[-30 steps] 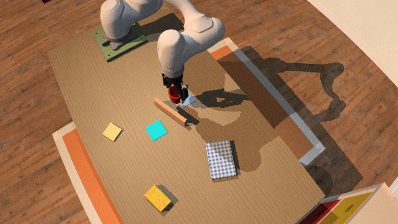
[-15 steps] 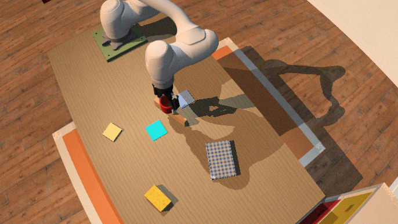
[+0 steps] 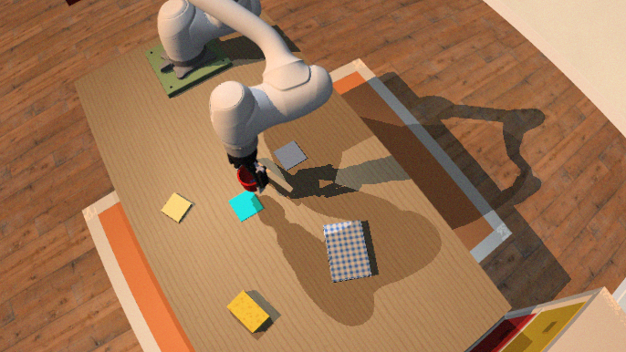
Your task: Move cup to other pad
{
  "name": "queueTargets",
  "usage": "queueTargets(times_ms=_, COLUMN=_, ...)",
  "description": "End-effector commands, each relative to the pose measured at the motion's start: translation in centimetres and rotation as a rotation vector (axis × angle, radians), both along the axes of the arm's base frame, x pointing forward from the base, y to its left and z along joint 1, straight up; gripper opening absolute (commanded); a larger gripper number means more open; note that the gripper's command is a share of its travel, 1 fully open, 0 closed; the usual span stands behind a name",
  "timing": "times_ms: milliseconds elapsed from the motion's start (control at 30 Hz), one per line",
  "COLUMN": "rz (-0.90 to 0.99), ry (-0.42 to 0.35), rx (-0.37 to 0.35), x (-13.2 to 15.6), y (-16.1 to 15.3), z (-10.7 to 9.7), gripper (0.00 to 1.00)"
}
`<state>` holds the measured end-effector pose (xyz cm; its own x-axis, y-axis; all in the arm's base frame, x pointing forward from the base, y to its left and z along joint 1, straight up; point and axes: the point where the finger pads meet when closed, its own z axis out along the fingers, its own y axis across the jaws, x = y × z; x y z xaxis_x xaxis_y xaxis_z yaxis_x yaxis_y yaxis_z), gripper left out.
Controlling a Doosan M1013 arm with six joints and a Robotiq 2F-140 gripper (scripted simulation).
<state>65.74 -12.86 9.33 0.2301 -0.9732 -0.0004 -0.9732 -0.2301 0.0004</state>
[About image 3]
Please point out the red cup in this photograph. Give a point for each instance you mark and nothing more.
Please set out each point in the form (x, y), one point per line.
(245, 177)

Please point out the yellow sponge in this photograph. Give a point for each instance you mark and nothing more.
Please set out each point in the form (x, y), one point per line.
(248, 311)

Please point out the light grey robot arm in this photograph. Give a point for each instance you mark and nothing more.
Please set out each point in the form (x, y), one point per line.
(290, 90)

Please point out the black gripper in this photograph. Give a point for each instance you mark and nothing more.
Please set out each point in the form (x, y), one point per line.
(251, 162)

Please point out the blue and white checkered cloth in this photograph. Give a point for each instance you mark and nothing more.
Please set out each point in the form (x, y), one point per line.
(347, 251)

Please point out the pale yellow square pad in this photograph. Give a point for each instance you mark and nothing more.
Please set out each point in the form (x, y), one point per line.
(176, 207)

